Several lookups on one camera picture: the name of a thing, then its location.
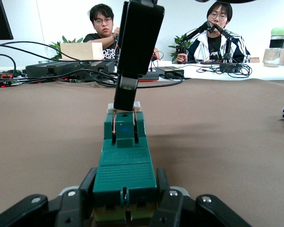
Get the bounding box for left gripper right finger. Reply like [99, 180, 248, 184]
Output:
[153, 167, 253, 227]

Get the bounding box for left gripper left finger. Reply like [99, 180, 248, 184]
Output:
[0, 167, 98, 227]

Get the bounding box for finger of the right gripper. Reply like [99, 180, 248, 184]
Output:
[113, 0, 166, 112]

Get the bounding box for plain black adapter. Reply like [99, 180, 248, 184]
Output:
[138, 72, 160, 82]

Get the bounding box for person in black t-shirt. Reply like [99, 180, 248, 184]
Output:
[82, 3, 160, 60]

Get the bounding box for green potted plant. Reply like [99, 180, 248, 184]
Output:
[168, 34, 194, 57]
[49, 35, 84, 60]

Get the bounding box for short black power supply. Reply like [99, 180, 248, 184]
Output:
[85, 61, 116, 76]

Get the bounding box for black adapter yellow label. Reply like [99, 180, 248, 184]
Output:
[156, 66, 185, 79]

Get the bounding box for person in striped jacket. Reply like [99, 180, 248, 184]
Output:
[176, 1, 251, 64]

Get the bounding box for long black power supply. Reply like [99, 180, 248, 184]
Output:
[26, 61, 86, 79]

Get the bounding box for brown table cover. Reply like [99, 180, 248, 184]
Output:
[0, 79, 284, 227]

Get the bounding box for clear glass cup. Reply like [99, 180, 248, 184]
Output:
[262, 48, 282, 67]

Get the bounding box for white table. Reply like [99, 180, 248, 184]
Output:
[156, 60, 284, 81]

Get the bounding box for black bottle green lid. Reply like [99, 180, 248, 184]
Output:
[269, 26, 284, 49]

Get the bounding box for tangled black cables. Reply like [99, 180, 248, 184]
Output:
[195, 62, 253, 79]

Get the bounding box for long black cable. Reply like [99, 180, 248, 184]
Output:
[0, 40, 86, 66]

